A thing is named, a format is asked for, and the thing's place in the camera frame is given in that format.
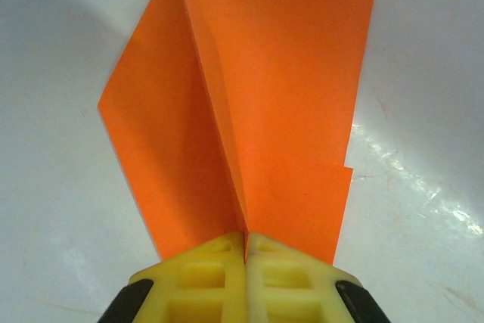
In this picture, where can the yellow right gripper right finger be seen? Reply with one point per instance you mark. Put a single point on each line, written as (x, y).
(295, 289)

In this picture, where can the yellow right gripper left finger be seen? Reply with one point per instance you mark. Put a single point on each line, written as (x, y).
(200, 289)

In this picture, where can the orange square paper sheet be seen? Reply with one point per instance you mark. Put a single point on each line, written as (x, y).
(283, 92)

